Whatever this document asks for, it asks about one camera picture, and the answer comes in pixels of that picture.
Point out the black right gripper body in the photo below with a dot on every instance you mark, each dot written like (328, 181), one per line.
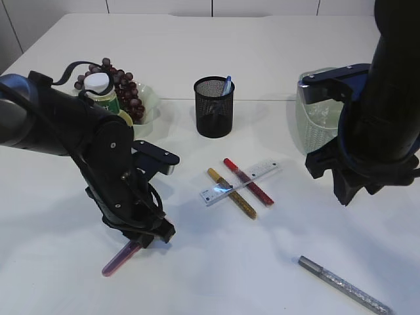
(333, 155)

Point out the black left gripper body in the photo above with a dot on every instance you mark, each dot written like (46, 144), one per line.
(117, 173)

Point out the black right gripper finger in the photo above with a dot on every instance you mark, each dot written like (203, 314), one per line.
(346, 183)

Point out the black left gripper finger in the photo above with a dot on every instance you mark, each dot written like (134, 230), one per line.
(142, 240)
(165, 231)

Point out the pink purple scissors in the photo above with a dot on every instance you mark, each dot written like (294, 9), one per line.
(121, 258)

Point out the clear plastic sheet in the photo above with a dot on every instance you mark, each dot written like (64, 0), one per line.
(319, 113)

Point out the clear plastic ruler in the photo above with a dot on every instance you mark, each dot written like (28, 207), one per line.
(256, 172)

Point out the gold glitter pen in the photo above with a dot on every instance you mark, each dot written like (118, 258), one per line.
(233, 195)

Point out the red glitter pen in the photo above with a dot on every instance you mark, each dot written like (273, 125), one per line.
(254, 188)

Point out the purple artificial grape bunch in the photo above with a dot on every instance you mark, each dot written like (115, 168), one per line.
(120, 77)

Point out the silver glitter pen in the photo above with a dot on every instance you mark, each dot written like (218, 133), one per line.
(345, 287)

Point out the yellow tea bottle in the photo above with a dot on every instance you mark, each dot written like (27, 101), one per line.
(97, 83)

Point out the blue scissors with cover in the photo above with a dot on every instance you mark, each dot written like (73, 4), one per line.
(227, 86)

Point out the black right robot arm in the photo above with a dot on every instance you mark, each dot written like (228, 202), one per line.
(378, 130)

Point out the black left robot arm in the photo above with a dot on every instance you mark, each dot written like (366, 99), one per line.
(36, 117)

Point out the green woven plastic basket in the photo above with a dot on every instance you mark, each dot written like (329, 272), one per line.
(312, 136)

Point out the pale green wavy plate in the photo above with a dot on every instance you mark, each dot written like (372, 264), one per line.
(147, 111)

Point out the black mesh pen holder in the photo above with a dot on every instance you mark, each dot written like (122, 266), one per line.
(214, 113)

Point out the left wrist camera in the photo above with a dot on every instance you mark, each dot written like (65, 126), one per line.
(153, 159)

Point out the silver blue right wrist camera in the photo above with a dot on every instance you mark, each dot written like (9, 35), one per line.
(339, 84)

